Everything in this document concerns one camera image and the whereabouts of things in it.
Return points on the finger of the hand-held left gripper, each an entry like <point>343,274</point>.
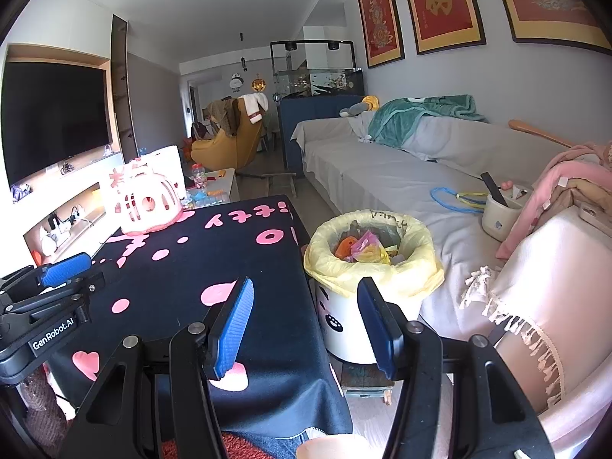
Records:
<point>62,296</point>
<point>67,267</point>

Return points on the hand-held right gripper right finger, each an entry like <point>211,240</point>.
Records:
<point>377,330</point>

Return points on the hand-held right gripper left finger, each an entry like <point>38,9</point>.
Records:
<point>234,330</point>

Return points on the white trash bin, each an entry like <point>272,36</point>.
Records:
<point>349,330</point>

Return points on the yellow trash bag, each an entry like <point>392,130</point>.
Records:
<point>411,272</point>

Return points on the yellow pink chip packet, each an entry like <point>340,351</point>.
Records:
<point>366,246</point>

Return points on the orange plastic bag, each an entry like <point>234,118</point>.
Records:
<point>345,247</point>

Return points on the person's left forearm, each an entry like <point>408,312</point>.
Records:
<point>43,401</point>

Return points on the white power strip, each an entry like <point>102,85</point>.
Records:
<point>77,215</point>

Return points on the small wooden dolly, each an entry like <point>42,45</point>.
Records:
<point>366,382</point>

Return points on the black tablecloth pink print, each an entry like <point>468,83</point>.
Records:
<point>277,296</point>

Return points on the white wood television cabinet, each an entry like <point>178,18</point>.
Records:
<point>86,196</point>

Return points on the purple plastic bag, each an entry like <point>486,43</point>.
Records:
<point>21,192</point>

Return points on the pink plastic toy cage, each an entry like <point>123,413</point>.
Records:
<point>148,210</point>

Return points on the small black toy bicycle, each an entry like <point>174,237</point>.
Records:
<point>66,168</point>

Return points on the red knit sweater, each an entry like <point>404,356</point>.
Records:
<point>210,449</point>

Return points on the blue denim jeans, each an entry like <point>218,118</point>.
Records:
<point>282,444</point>

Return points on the low white table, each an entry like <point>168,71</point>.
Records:
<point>227,184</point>

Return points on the black flat television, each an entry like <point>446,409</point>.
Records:
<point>52,119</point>

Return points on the pale pink chair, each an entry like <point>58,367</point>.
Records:
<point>521,377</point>

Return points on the grey sofa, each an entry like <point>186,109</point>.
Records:
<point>373,177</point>

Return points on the small wooden stool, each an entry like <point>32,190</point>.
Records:
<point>279,177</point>

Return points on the plastic jar red lid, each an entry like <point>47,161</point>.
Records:
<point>199,173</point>

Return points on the white mug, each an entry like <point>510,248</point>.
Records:
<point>499,222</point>

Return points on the white fringed cloth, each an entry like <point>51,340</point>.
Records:
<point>550,272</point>

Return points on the yellow armchair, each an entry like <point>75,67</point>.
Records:
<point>234,148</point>

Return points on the black flat stick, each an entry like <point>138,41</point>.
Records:
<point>492,189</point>

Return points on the teal blanket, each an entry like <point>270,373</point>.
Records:
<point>401,122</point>

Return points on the brown clothes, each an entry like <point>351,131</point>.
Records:
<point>224,114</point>

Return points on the pink blanket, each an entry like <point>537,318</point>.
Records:
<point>545,191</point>

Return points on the grey plush toy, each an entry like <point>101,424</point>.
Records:
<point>356,107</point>

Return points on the white towel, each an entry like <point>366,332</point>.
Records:
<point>253,105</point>

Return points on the glass fish tank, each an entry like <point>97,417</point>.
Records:
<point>325,83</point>

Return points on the wooden shoehorn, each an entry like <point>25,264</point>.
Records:
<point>533,131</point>

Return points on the red framed gourd picture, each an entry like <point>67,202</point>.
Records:
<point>382,16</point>

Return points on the red framed calligraphy picture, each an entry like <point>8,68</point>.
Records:
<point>440,5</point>

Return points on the red framed ornament picture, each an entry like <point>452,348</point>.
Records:
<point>550,0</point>

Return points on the dark tall wall panel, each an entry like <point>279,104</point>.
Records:
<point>122,86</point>

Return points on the white wall clock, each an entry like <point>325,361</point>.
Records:
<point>235,82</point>

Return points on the black tank light frame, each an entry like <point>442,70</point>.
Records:
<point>291,45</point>

